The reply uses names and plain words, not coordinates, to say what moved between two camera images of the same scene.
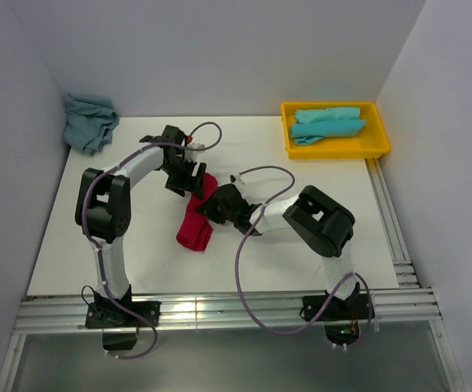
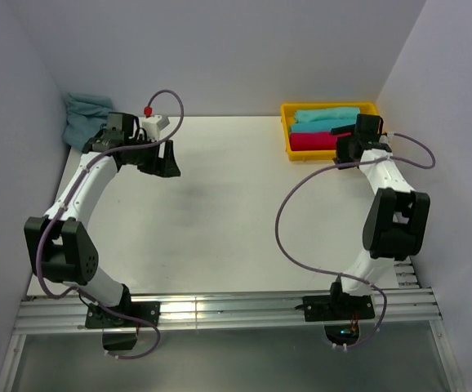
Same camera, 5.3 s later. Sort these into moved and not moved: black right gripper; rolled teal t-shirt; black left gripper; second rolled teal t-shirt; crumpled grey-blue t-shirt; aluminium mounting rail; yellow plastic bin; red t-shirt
Moved: black left gripper; black right gripper; red t-shirt
Not moved: second rolled teal t-shirt; rolled teal t-shirt; aluminium mounting rail; crumpled grey-blue t-shirt; yellow plastic bin
